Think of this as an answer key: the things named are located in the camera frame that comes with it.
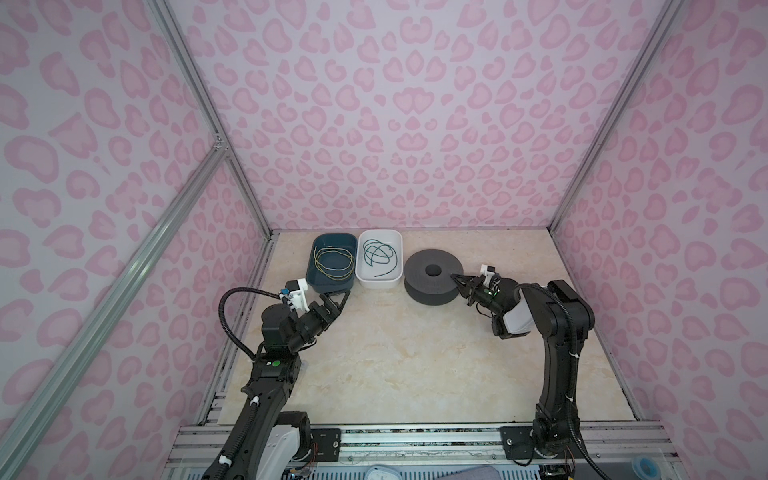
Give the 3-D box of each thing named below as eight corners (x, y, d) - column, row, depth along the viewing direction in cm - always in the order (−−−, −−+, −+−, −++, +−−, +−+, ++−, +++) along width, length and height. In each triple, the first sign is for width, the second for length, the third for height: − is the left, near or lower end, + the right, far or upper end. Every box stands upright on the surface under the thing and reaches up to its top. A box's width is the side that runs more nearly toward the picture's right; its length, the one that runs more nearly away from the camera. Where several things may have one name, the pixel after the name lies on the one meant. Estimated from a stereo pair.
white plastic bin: (354, 289, 105) (352, 279, 100) (360, 240, 120) (358, 229, 115) (403, 289, 105) (403, 279, 100) (402, 240, 120) (402, 229, 115)
